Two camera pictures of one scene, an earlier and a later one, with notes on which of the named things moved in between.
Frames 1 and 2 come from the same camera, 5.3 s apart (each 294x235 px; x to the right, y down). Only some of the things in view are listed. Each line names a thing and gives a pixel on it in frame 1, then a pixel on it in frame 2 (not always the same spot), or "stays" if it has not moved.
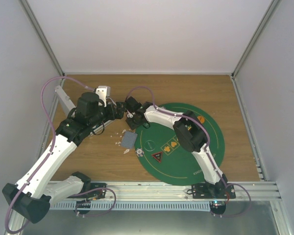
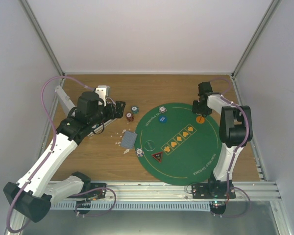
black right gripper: [132, 126] → [195, 110]
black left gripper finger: [119, 113] stays
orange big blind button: [201, 119] stays
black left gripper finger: [120, 108] stays
